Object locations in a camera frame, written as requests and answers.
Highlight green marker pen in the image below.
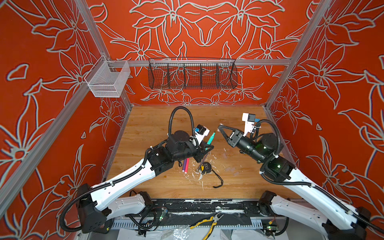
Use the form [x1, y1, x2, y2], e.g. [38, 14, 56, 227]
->
[207, 132, 216, 145]

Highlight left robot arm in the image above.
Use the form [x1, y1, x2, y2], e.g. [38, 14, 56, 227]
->
[59, 106, 214, 234]

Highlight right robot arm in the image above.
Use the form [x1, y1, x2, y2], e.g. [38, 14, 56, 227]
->
[218, 119, 384, 240]

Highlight pink marker pen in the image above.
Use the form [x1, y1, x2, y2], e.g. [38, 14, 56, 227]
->
[184, 158, 190, 174]

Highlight purple marker pen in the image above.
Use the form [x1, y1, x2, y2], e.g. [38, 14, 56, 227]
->
[182, 159, 187, 172]

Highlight black tape measure on table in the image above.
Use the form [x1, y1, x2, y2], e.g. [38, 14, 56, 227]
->
[200, 162, 224, 189]

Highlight small circuit board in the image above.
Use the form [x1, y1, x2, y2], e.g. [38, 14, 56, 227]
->
[262, 219, 279, 239]

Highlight white mesh basket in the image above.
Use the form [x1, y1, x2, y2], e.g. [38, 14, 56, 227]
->
[85, 56, 131, 98]

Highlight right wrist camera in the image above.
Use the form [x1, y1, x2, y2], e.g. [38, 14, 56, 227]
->
[242, 113, 260, 137]

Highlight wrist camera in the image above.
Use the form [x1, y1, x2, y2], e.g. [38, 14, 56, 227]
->
[242, 113, 260, 137]
[193, 125, 210, 146]

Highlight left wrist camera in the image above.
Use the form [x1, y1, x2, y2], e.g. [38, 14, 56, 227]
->
[193, 125, 210, 146]

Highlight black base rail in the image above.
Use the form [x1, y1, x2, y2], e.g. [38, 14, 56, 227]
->
[124, 198, 286, 218]

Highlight yellow handled pliers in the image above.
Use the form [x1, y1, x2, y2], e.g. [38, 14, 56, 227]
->
[189, 211, 225, 240]

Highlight black wire basket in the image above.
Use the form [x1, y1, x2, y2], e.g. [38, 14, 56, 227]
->
[148, 58, 238, 90]

